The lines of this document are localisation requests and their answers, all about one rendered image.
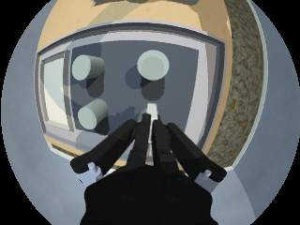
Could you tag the shallow white rectangular tray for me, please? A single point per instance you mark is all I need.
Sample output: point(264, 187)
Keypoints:
point(53, 81)

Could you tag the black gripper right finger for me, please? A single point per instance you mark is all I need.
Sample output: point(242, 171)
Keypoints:
point(195, 163)

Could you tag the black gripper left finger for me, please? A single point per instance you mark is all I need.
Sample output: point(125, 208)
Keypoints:
point(91, 166)

